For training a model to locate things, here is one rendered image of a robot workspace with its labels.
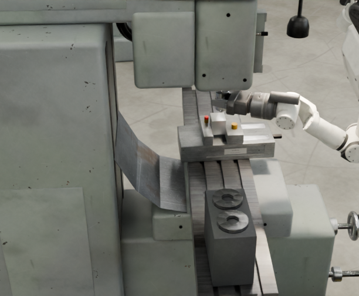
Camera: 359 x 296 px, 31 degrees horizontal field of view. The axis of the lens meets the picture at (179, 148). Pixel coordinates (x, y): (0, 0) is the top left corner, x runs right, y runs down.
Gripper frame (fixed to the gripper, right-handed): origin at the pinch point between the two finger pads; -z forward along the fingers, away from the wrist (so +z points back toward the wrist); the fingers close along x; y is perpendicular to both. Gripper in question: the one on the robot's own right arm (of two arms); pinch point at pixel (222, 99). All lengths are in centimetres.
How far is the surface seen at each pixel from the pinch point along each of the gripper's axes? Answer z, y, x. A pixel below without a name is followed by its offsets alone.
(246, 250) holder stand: 23, 15, 54
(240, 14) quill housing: 7.5, -34.5, 8.0
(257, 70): 11.4, -11.8, -2.2
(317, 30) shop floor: -12, 122, -352
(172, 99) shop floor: -92, 122, -198
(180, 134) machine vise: -17.7, 21.3, -6.6
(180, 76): -8.9, -15.6, 16.4
